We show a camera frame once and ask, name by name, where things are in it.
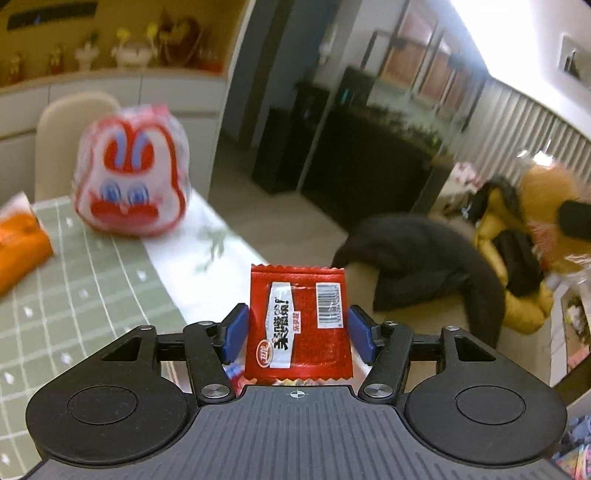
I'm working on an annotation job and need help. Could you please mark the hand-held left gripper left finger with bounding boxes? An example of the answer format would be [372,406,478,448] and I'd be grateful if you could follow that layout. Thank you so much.
[99,302,250,404]

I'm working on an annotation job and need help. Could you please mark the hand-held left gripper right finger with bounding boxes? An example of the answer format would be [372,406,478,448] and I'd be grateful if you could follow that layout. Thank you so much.
[346,305,497,404]

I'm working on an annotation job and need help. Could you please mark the black jacket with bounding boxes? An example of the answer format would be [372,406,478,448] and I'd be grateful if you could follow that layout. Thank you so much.
[332,213,506,347]

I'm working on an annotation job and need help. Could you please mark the orange plush toy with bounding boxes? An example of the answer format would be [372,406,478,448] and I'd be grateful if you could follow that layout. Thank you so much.
[517,150,591,278]

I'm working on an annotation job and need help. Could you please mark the wall picture frame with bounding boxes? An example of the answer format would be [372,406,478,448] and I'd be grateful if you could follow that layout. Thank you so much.
[558,33,591,84]

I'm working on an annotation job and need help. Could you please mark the beige sofa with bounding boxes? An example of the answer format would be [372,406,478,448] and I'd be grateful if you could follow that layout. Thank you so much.
[344,263,555,388]

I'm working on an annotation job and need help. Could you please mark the yellow jacket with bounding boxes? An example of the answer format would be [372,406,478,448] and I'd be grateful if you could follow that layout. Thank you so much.
[471,178,555,330]

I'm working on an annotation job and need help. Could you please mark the green checkered tablecloth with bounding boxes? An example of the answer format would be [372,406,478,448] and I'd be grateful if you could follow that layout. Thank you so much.
[0,194,185,462]

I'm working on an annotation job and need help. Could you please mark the small red white-label snack packet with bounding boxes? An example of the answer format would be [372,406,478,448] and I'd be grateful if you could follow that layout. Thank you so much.
[244,264,354,384]

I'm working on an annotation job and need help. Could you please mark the red gold ornament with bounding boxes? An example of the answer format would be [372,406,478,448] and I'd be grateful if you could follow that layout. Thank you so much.
[154,9,222,72]

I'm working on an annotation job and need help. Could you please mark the grey vertical blinds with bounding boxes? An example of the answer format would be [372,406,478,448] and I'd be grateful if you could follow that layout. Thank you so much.
[471,76,591,181]

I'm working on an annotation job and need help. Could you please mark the red white rabbit bag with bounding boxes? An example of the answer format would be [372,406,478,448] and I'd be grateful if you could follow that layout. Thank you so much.
[71,104,191,238]

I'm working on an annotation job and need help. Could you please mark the white figurine with yellow flowers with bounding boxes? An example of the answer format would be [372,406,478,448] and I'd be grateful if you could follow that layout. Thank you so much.
[111,28,153,68]

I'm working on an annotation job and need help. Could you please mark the wooden shelf cabinet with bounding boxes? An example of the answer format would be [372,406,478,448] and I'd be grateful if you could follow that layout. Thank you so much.
[0,0,257,139]

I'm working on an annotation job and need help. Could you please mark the orange tissue pack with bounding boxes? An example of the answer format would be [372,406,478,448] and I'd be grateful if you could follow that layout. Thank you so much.
[0,194,54,296]

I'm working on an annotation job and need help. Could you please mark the black bar device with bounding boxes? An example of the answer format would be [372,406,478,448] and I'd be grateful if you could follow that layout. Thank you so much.
[8,4,98,27]

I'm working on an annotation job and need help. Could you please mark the beige dining chair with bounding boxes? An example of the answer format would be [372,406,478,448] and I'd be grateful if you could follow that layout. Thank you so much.
[34,91,123,201]

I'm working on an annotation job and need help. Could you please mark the white flower vase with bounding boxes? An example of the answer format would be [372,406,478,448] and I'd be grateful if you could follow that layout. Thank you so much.
[76,31,101,70]

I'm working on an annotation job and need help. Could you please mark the black cabinet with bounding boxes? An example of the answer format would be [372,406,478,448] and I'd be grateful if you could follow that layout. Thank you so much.
[252,67,444,227]

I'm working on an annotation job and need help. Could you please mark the colourful candy wrapper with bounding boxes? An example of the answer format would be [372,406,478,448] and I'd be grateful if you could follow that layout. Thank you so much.
[225,362,247,393]

